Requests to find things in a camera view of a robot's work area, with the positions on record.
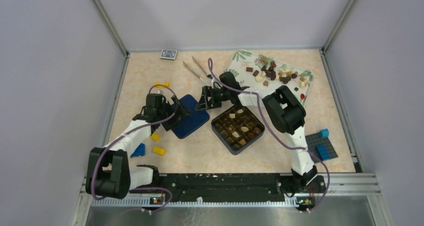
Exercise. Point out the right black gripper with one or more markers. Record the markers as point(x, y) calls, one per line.
point(204, 104)

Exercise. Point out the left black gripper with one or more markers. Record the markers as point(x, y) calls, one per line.
point(180, 109)

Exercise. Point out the metal serving tongs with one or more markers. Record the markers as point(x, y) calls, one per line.
point(198, 71)

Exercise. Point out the dark blue chocolate box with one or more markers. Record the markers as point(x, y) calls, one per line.
point(238, 133)

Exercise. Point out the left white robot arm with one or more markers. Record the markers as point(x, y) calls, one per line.
point(108, 172)

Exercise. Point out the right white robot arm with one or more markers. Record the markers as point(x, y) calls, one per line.
point(284, 110)

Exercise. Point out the dark blue box lid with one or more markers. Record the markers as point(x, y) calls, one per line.
point(189, 124)

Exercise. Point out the yellow block behind gripper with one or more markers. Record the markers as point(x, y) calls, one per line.
point(161, 84)

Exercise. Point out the yellow brick upper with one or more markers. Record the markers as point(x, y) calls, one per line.
point(155, 137)

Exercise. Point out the yellow brick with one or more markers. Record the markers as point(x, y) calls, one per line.
point(155, 137)
point(158, 150)

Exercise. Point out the yellow brick lower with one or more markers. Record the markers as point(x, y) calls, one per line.
point(158, 150)

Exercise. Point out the leaf patterned tray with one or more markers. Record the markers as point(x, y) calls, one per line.
point(259, 71)

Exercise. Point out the blue toy car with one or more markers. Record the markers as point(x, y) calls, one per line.
point(140, 151)

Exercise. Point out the playing card deck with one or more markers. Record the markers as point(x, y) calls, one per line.
point(168, 54)

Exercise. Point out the grey lego baseplate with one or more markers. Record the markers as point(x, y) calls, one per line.
point(313, 140)

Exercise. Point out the light blue lego brick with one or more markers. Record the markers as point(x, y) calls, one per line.
point(324, 133)

